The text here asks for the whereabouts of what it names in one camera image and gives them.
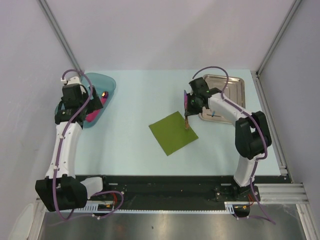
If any green paper napkin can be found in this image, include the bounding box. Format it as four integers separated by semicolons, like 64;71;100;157
149;111;199;156

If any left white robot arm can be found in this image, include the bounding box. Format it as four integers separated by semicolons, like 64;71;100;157
35;83;111;212

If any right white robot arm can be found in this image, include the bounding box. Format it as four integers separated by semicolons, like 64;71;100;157
184;77;272;201

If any steel metal tray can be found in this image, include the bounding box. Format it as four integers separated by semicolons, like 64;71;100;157
198;74;246;124

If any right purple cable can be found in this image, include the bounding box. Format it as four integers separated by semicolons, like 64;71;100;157
192;65;276;224

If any purple cable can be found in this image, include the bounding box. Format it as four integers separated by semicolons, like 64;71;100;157
192;65;276;224
51;68;125;221

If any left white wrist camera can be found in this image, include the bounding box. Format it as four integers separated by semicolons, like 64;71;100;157
60;76;82;86

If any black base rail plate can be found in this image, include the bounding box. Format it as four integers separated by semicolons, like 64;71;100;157
74;175;292;217

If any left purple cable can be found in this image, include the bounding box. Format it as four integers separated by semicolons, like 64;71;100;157
51;68;125;221

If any white cable duct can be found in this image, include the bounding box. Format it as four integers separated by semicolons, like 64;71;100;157
84;201;251;215

